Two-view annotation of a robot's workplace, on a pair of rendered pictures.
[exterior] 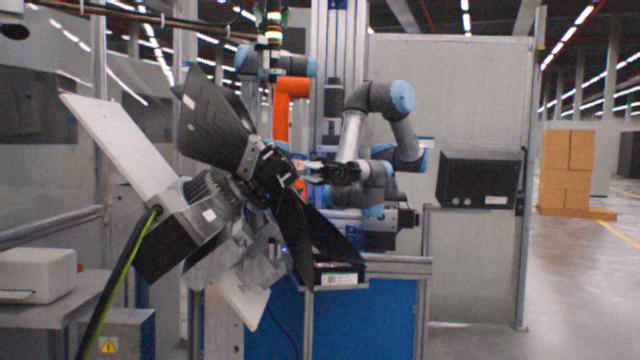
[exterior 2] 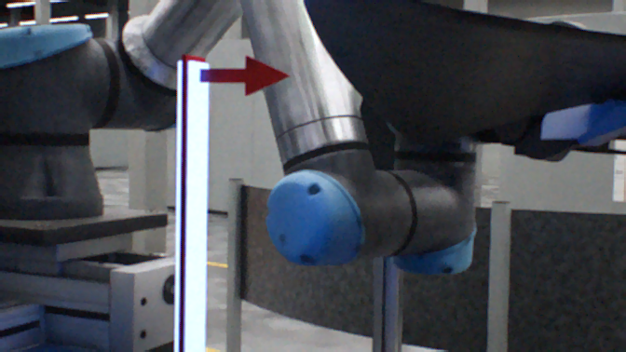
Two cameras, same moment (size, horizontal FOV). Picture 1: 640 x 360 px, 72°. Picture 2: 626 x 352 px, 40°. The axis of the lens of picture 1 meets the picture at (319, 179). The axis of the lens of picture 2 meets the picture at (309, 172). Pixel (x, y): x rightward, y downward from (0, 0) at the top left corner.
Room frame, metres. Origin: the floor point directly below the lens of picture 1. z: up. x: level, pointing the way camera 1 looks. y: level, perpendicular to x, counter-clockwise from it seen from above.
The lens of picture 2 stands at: (1.37, 0.60, 1.15)
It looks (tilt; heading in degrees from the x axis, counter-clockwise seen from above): 3 degrees down; 289
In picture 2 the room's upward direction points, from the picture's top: 1 degrees clockwise
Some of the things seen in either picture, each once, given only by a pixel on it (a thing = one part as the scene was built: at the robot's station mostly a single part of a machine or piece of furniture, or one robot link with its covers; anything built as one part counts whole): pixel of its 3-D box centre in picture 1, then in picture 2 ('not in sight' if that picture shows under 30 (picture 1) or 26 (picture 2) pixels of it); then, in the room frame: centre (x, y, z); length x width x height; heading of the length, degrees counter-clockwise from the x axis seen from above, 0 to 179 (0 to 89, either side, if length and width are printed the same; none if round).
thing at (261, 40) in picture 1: (270, 56); not in sight; (1.24, 0.15, 1.50); 0.09 x 0.07 x 0.10; 124
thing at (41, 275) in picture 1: (26, 276); not in sight; (1.07, 0.72, 0.92); 0.17 x 0.16 x 0.11; 89
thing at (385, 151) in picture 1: (384, 157); (46, 77); (2.01, -0.30, 1.20); 0.13 x 0.12 x 0.14; 64
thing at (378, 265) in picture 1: (308, 262); not in sight; (1.61, 0.03, 0.82); 0.90 x 0.04 x 0.08; 89
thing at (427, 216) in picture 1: (426, 230); (387, 289); (1.60, -0.40, 0.96); 0.03 x 0.03 x 0.20; 89
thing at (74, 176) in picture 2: (382, 182); (40, 173); (2.01, -0.29, 1.09); 0.15 x 0.15 x 0.10
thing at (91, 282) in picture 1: (58, 293); not in sight; (1.15, 0.69, 0.85); 0.36 x 0.24 x 0.03; 179
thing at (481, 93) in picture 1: (444, 169); not in sight; (3.03, -0.86, 1.10); 1.21 x 0.06 x 2.20; 89
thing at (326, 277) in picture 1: (327, 269); not in sight; (1.44, -0.04, 0.85); 0.22 x 0.17 x 0.07; 102
